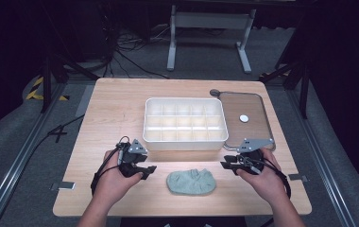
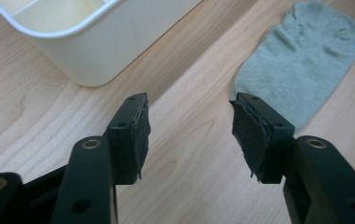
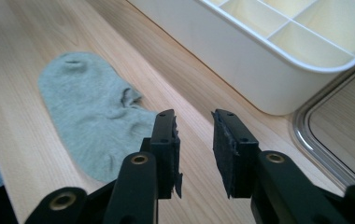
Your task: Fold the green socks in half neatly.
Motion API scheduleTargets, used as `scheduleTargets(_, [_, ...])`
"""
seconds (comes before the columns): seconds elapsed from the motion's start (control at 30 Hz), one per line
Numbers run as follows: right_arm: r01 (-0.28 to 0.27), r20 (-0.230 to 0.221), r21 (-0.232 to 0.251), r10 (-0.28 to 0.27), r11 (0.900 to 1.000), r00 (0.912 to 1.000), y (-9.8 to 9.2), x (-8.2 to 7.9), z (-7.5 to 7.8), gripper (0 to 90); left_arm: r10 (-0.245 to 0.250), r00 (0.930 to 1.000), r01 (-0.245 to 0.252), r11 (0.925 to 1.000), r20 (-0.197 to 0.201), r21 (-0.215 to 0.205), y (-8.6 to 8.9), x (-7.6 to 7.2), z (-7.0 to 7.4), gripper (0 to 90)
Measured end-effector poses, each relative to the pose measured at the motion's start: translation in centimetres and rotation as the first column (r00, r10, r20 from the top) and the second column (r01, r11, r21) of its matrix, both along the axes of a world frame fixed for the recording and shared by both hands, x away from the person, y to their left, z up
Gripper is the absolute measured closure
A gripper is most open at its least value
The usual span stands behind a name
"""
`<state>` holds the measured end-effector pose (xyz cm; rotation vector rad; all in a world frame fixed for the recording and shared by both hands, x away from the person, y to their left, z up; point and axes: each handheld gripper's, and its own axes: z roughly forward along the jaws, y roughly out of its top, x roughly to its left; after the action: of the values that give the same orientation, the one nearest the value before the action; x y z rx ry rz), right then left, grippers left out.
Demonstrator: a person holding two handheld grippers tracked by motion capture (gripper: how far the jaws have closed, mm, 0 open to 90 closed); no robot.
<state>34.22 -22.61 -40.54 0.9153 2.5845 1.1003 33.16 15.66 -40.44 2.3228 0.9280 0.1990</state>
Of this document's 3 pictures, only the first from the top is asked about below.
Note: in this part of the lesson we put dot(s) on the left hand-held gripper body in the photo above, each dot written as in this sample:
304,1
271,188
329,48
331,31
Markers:
133,156

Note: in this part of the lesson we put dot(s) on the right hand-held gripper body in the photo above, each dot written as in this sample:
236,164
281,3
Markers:
251,159

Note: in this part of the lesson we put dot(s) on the white round disc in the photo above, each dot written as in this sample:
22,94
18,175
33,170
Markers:
244,118

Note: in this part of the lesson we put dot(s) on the person's left hand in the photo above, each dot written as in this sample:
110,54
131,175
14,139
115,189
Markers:
113,181

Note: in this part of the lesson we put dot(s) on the grey-green sock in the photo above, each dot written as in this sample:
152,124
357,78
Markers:
191,182

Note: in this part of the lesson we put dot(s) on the silver tape strip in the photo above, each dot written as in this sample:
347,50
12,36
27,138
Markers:
298,177
64,185

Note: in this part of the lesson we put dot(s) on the grey metal table frame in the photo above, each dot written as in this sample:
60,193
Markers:
210,20

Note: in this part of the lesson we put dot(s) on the aluminium floor rail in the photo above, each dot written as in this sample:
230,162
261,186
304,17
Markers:
325,157
13,170

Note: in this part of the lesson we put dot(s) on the person's right hand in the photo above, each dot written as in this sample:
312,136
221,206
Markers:
269,183

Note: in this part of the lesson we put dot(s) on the grey round lid knob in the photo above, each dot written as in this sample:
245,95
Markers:
214,92

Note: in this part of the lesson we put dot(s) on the white divided storage box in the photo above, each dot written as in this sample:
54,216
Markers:
185,142

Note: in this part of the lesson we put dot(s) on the black metal stand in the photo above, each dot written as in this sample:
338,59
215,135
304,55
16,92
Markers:
303,91
47,82

